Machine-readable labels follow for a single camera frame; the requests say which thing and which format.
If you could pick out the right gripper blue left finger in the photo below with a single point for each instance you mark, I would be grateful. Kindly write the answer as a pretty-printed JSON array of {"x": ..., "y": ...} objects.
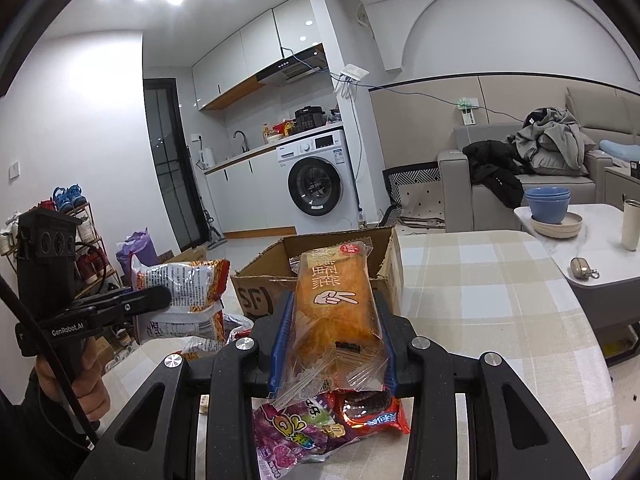
[{"x": 154, "y": 435}]

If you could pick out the black door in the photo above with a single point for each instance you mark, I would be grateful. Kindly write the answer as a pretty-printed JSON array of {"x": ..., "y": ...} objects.
[{"x": 172, "y": 163}]

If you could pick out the brown SF cardboard box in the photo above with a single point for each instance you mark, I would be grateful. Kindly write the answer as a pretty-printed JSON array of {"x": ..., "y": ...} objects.
[{"x": 260, "y": 285}]

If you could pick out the black white floor rug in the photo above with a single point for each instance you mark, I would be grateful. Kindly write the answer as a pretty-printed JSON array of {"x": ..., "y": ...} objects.
[{"x": 416, "y": 197}]

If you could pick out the grey clothes pile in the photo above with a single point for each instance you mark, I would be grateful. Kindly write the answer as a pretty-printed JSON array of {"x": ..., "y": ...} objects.
[{"x": 551, "y": 143}]

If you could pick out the beige plate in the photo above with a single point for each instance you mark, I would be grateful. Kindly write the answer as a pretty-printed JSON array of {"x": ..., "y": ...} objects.
[{"x": 569, "y": 227}]

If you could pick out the orange stick snack bag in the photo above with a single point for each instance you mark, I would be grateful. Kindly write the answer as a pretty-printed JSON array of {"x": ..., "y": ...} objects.
[{"x": 194, "y": 309}]

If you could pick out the white washing machine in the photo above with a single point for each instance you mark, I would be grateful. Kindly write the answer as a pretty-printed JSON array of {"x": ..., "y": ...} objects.
[{"x": 320, "y": 183}]

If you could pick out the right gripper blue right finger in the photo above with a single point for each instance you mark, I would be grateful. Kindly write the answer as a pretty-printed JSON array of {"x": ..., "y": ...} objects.
[{"x": 511, "y": 436}]

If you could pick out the purple grape candy bag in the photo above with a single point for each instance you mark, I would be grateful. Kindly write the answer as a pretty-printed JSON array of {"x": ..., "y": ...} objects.
[{"x": 307, "y": 431}]

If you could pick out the grey sofa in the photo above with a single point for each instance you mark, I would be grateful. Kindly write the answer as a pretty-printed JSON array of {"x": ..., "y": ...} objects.
[{"x": 608, "y": 114}]

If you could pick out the white marble coffee table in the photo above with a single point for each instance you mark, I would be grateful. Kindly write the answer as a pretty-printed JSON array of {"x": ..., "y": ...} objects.
[{"x": 612, "y": 301}]

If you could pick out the red black snack packet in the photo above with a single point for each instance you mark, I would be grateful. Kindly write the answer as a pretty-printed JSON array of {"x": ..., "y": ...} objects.
[{"x": 228, "y": 328}]

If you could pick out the plaid tablecloth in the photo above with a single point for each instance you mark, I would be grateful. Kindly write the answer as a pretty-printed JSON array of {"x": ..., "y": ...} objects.
[{"x": 471, "y": 293}]

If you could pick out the person's left hand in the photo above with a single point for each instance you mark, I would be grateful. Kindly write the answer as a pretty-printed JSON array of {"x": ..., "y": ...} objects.
[{"x": 88, "y": 386}]

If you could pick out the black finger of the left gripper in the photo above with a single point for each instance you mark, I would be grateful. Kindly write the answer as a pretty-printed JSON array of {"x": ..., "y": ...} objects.
[{"x": 117, "y": 306}]

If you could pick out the clear orange bread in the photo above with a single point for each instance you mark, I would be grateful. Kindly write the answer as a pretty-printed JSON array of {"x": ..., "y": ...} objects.
[{"x": 336, "y": 340}]

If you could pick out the white kitchen cabinets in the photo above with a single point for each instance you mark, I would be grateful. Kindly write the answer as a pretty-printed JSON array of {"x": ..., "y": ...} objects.
[{"x": 250, "y": 197}]

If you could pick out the black jacket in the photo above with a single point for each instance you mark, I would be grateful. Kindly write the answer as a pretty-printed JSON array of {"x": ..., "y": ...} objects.
[{"x": 495, "y": 164}]

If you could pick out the red chocolate pie packet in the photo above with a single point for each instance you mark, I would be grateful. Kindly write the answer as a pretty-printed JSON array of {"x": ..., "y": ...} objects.
[{"x": 370, "y": 412}]

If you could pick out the metal key pouch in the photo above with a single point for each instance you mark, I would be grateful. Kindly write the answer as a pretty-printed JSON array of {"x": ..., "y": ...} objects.
[{"x": 582, "y": 270}]

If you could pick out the white cup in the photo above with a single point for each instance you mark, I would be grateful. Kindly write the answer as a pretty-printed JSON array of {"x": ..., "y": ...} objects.
[{"x": 631, "y": 225}]

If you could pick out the wooden shoe rack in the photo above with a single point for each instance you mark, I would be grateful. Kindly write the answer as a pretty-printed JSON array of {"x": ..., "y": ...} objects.
[{"x": 93, "y": 271}]

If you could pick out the blue bowl stack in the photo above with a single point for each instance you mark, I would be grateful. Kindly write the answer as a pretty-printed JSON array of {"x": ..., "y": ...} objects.
[{"x": 548, "y": 205}]

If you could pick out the range hood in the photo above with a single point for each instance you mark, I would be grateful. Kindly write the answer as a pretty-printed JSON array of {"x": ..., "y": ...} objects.
[{"x": 294, "y": 68}]

